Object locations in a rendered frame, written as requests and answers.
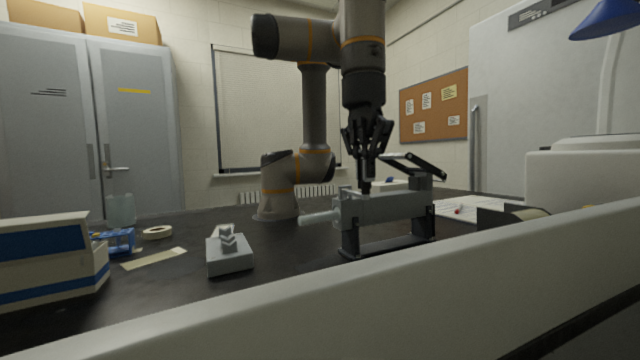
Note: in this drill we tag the black dispenser lever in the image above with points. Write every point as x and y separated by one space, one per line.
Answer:
413 164

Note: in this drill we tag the white paper sheet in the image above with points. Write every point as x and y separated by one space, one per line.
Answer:
467 206

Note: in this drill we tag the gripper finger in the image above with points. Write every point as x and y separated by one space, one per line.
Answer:
380 137
351 142

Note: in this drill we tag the white radiator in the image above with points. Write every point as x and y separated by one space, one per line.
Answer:
300 193

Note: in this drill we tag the grey dispenser clamp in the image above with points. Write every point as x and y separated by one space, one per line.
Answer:
344 190

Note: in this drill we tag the pale syringe tip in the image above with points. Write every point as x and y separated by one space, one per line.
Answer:
317 217

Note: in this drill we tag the blue tube rack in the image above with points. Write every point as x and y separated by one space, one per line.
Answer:
117 241

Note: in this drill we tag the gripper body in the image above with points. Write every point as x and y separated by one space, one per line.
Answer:
363 90

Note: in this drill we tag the large white refrigerator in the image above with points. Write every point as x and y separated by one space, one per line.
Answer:
540 95

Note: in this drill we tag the grey double-door cabinet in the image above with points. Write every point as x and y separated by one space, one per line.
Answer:
85 130

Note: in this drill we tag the beige tape roll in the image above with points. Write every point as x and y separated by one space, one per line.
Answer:
157 232

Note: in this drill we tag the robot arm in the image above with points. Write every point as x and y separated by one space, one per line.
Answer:
315 105

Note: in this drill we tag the white benchtop machine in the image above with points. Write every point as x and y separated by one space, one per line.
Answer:
582 172

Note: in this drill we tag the white box with blue cap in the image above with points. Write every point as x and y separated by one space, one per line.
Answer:
389 185

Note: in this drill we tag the beige paper strip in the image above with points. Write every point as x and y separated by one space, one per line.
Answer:
152 258

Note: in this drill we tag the blue desk lamp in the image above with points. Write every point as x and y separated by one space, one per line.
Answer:
611 65

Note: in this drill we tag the window with white blind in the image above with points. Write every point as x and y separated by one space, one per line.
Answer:
260 110

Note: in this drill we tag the brown cardboard box with label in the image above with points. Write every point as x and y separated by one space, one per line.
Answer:
122 24

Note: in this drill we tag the white and blue lab device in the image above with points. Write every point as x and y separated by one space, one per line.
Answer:
47 257

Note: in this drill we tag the cork notice board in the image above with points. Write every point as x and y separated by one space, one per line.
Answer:
433 106

